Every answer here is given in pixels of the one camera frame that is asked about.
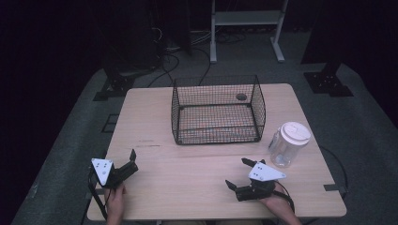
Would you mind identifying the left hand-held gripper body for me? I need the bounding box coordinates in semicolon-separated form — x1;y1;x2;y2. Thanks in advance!
90;157;140;190

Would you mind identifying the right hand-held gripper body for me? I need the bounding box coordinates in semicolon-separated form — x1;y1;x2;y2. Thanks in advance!
234;159;287;203

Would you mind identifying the person's left hand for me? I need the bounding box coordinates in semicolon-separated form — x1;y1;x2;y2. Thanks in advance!
105;183;128;218

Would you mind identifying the person's right hand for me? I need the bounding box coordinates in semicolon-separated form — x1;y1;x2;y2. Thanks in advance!
260;182;296;218

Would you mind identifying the clear jar with white lid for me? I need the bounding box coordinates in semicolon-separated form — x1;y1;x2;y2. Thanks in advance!
268;121;313;169

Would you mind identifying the dark square floor hatch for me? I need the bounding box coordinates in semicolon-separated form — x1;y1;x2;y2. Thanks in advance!
100;113;120;134

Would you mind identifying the black stand with flat base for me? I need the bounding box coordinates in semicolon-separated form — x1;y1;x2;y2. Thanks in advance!
92;69;136;102

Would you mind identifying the grey tape strip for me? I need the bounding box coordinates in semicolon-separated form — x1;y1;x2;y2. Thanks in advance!
323;184;349;192

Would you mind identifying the black stand with square base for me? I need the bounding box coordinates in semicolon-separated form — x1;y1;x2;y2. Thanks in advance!
302;60;355;98

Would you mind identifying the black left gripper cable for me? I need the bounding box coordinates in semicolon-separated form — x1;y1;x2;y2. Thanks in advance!
87;168;109;220

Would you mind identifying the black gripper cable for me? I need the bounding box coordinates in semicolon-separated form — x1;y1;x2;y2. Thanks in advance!
87;168;109;220
272;181;297;215

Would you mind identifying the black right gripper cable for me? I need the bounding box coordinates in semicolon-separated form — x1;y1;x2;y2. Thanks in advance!
272;181;297;215

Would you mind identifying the black wire mesh basket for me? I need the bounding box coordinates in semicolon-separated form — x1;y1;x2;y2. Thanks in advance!
170;74;268;146

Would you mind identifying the thin black cable beside table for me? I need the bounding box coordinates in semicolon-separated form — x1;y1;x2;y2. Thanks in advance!
318;144;350;199

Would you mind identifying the black floor cable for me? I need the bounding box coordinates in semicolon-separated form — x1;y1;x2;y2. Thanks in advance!
146;51;181;89
191;46;212;87

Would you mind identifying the white metal frame stand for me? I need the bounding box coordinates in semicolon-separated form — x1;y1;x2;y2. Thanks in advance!
209;0;289;65

